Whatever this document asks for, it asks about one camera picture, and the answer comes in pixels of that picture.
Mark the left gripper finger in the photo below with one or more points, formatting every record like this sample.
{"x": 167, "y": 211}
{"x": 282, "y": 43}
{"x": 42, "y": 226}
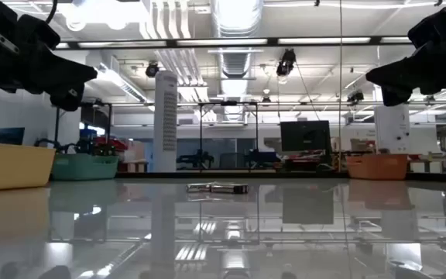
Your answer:
{"x": 64, "y": 73}
{"x": 68, "y": 100}

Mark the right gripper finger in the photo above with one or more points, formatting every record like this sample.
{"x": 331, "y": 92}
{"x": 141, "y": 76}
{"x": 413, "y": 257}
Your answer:
{"x": 409, "y": 75}
{"x": 395, "y": 97}

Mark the silver battery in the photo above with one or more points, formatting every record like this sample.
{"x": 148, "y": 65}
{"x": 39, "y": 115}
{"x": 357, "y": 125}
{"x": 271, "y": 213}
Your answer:
{"x": 198, "y": 188}

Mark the black background robot arm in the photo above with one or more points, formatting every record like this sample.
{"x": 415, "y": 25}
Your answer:
{"x": 194, "y": 159}

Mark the white cabinet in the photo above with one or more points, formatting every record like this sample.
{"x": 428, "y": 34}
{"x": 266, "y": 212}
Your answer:
{"x": 392, "y": 129}

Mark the red background objects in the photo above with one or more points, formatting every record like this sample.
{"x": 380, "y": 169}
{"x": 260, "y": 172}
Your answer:
{"x": 108, "y": 145}

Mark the blue screen monitor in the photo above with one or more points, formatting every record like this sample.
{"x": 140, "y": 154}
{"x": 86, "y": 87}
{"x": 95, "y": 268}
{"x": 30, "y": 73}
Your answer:
{"x": 9, "y": 135}

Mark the teal plastic bin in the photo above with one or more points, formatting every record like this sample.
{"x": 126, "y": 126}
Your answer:
{"x": 85, "y": 167}

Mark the orange plastic bin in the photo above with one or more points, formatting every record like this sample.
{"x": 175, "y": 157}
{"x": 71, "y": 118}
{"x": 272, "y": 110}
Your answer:
{"x": 377, "y": 167}

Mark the yellow plastic bin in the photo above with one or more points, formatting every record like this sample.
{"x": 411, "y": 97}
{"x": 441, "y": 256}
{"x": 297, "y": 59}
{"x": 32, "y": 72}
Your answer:
{"x": 10, "y": 166}

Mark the black monitor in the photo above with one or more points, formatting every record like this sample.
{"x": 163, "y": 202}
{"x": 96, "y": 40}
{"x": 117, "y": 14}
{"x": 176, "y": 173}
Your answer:
{"x": 305, "y": 135}

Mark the white perforated tower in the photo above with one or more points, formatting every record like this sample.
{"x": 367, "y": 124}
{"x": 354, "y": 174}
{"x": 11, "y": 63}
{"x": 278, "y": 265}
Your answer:
{"x": 165, "y": 120}

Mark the black beam with light strips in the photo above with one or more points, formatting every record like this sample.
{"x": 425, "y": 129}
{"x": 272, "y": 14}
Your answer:
{"x": 223, "y": 42}

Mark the black ceiling camera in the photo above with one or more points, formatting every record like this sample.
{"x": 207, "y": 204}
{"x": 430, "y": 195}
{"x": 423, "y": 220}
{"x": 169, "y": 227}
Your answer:
{"x": 355, "y": 97}
{"x": 286, "y": 62}
{"x": 152, "y": 69}

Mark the black background rig frame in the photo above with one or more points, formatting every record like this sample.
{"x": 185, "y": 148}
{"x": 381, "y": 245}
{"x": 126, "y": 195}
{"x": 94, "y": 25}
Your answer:
{"x": 201, "y": 131}

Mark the silver ventilation duct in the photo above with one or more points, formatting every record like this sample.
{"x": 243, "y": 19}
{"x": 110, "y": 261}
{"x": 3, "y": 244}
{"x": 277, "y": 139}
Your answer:
{"x": 236, "y": 35}

